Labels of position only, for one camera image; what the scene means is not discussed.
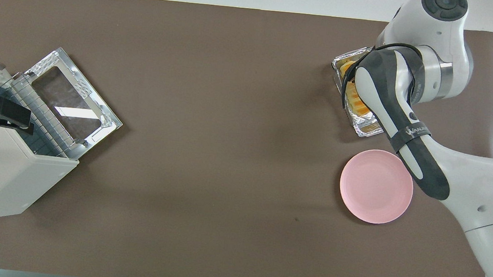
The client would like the striped yellow bread loaf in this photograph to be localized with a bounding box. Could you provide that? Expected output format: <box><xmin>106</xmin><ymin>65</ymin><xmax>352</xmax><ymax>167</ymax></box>
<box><xmin>337</xmin><ymin>60</ymin><xmax>376</xmax><ymax>119</ymax></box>

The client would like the aluminium foil tray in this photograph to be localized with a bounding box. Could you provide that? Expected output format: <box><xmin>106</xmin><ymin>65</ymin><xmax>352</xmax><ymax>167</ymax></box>
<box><xmin>325</xmin><ymin>44</ymin><xmax>391</xmax><ymax>140</ymax></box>

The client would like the brown paper table mat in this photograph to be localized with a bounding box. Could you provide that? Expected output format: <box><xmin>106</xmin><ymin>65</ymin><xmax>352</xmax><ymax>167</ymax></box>
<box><xmin>0</xmin><ymin>0</ymin><xmax>493</xmax><ymax>277</ymax></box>

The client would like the pink round plate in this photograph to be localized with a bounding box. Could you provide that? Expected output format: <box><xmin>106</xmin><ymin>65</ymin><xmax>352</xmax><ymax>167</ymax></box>
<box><xmin>337</xmin><ymin>147</ymin><xmax>417</xmax><ymax>227</ymax></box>

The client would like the metal wire oven rack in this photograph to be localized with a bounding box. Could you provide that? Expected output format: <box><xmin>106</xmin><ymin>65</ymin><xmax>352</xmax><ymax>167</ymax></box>
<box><xmin>4</xmin><ymin>71</ymin><xmax>79</xmax><ymax>159</ymax></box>

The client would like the glass oven door metal frame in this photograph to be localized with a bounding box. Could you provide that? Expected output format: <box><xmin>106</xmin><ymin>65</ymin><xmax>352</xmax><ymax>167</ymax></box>
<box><xmin>16</xmin><ymin>44</ymin><xmax>128</xmax><ymax>164</ymax></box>

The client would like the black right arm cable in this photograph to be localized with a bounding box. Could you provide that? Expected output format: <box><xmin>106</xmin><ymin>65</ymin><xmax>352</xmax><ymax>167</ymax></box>
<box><xmin>340</xmin><ymin>38</ymin><xmax>430</xmax><ymax>117</ymax></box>

